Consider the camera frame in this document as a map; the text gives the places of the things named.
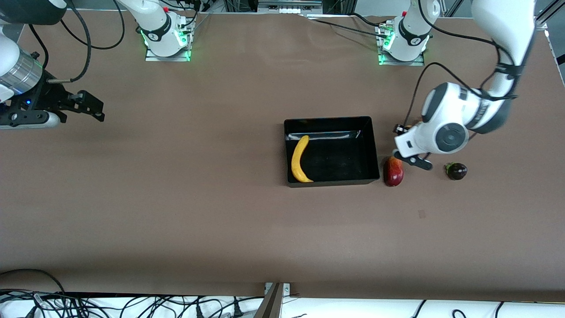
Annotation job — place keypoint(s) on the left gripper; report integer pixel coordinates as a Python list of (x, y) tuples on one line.
[(401, 129)]

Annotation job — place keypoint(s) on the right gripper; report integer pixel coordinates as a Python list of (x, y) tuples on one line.
[(49, 99)]

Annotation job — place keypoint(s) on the black plastic tray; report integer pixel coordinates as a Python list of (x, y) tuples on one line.
[(335, 163)]

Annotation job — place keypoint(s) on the yellow banana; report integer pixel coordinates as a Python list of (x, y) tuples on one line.
[(299, 154)]

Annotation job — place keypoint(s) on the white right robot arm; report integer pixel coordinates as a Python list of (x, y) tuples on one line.
[(154, 17)]

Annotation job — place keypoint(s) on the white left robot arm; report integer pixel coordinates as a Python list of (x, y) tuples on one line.
[(450, 137)]

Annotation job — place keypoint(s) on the red mango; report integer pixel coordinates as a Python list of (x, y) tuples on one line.
[(393, 173)]

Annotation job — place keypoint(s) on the small dark purple eggplant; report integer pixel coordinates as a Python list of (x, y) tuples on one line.
[(457, 171)]

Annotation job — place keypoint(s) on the brown table cover sheet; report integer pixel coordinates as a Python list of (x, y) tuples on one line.
[(220, 132)]

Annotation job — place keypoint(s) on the grey power strip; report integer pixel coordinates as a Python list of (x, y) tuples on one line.
[(289, 9)]

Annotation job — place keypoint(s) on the dark slanted pole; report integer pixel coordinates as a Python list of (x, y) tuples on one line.
[(270, 304)]

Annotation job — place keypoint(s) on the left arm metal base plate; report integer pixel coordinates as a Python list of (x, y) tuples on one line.
[(388, 62)]

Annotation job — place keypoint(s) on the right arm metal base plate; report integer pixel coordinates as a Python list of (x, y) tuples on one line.
[(152, 58)]

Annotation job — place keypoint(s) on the small metal edge bracket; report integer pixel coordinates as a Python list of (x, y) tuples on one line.
[(287, 289)]

